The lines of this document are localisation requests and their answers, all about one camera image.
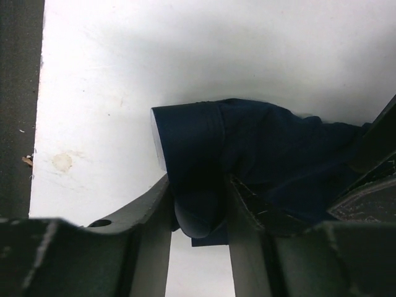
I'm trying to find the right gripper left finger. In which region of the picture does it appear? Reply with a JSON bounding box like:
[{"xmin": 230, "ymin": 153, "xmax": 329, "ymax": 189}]
[{"xmin": 1, "ymin": 177, "xmax": 172, "ymax": 296}]

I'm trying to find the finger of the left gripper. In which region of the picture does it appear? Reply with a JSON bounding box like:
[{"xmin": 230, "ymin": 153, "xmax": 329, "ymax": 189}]
[{"xmin": 327, "ymin": 98, "xmax": 395, "ymax": 222}]

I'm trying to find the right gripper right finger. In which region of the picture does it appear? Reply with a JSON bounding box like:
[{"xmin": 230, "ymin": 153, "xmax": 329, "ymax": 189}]
[{"xmin": 227, "ymin": 177, "xmax": 395, "ymax": 296}]

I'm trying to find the navy orange underwear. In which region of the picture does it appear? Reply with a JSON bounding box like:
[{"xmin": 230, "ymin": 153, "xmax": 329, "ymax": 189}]
[{"xmin": 151, "ymin": 98, "xmax": 370, "ymax": 247}]

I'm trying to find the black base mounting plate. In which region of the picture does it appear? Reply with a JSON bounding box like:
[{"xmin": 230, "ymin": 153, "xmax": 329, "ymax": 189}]
[{"xmin": 1, "ymin": 1, "xmax": 45, "ymax": 218}]

